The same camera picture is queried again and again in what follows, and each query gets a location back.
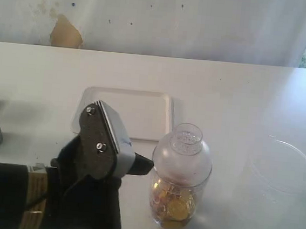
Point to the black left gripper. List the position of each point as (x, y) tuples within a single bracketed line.
[(86, 203)]

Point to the pile of coins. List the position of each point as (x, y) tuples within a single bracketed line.
[(174, 206)]

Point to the clear dome lid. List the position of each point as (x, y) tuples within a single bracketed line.
[(182, 157)]

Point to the clear measuring jar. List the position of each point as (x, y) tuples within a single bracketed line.
[(178, 201)]

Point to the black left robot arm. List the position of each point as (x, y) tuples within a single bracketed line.
[(22, 196)]

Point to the white rectangular tray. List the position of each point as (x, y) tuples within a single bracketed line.
[(146, 115)]

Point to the large clear plastic container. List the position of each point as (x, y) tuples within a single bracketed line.
[(270, 191)]

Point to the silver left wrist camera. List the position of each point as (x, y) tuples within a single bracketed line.
[(106, 149)]

